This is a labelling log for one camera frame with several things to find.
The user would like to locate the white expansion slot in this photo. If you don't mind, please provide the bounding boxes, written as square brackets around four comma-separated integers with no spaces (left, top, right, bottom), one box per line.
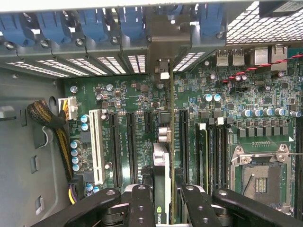
[89,109,107,185]

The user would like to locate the RAM slot with white latches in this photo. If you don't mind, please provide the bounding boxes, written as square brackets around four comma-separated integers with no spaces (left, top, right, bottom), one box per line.
[196,122,209,192]
[216,117,225,190]

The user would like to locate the white power connector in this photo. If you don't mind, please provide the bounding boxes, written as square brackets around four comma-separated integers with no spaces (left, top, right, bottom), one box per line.
[58,96,79,122]

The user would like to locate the silver USB port block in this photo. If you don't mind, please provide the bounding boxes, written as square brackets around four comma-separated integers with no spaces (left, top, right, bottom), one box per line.
[232,48,246,66]
[216,48,230,67]

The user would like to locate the open black PC case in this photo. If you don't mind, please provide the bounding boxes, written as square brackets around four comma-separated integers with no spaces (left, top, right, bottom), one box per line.
[0,0,303,227]

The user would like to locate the CPU socket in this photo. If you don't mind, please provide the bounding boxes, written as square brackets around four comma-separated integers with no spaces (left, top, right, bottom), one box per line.
[231,143,295,213]

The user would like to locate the braided yellow black power cable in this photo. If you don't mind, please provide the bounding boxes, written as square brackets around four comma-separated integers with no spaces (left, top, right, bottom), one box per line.
[27,99,74,183]

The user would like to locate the RAM slot with black latches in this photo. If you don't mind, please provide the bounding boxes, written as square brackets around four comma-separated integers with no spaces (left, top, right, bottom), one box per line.
[208,118,216,190]
[224,117,234,190]

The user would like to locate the long black expansion slot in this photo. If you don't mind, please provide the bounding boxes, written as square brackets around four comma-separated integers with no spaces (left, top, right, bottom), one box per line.
[108,112,123,190]
[179,109,190,185]
[126,112,140,185]

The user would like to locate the blue slot retention clip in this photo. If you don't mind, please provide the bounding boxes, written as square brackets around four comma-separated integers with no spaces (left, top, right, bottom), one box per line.
[198,2,225,40]
[117,7,145,41]
[35,11,71,45]
[152,3,184,18]
[77,9,110,43]
[0,13,27,47]

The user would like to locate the green motherboard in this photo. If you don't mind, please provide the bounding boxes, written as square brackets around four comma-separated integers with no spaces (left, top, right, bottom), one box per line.
[62,44,303,227]

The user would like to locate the purple yellow power wires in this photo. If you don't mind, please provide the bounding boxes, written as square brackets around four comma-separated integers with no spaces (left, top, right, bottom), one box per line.
[68,176,85,205]

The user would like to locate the short black expansion slot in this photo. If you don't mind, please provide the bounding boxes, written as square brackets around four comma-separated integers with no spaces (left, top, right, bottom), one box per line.
[143,111,154,133]

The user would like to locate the red black twisted wire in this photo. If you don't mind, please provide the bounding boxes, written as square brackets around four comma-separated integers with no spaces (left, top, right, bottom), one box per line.
[222,53,303,84]

